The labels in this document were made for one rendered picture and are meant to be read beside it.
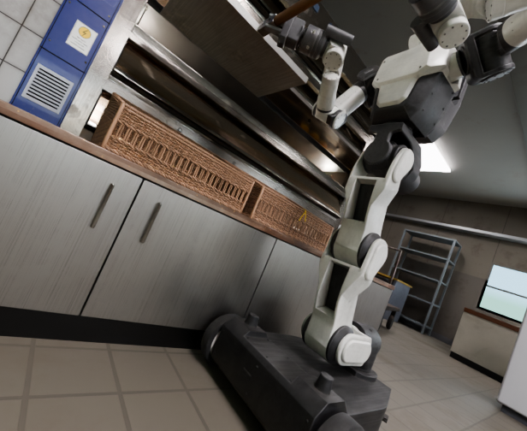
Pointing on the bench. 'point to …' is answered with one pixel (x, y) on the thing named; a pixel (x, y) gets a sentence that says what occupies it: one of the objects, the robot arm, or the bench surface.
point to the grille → (47, 89)
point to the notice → (81, 38)
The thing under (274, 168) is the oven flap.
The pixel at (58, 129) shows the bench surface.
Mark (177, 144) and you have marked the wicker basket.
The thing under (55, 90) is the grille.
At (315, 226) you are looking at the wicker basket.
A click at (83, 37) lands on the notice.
